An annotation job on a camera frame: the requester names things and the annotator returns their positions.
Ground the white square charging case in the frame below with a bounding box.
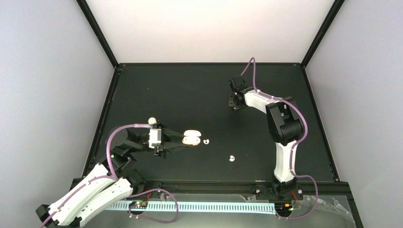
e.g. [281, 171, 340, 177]
[182, 130, 202, 146]

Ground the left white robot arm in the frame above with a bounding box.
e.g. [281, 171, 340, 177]
[36, 118, 201, 228]

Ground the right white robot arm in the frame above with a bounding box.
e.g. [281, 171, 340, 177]
[229, 76, 307, 199]

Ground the white oval closed case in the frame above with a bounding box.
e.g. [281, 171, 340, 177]
[148, 117, 158, 125]

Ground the left circuit board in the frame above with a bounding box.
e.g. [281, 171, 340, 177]
[129, 200, 148, 211]

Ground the circuit board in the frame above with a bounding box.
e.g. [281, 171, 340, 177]
[275, 203, 301, 211]
[129, 200, 148, 211]

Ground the right circuit board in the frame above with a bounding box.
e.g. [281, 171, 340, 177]
[275, 203, 301, 211]

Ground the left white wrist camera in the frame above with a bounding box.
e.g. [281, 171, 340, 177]
[148, 129, 163, 149]

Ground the purple looped cable front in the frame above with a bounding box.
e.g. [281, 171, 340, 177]
[127, 188, 181, 224]

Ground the white slotted cable duct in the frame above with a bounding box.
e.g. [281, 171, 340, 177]
[106, 200, 276, 215]

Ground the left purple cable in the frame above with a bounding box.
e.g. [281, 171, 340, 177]
[39, 123, 154, 228]

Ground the black front rail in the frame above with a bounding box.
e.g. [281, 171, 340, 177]
[73, 178, 352, 197]

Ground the black right frame post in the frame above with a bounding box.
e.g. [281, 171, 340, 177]
[301, 0, 345, 69]

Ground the black frame post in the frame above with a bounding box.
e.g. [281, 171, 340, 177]
[76, 0, 119, 68]
[301, 0, 345, 69]

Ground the black left frame post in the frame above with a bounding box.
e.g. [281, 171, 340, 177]
[76, 0, 119, 68]

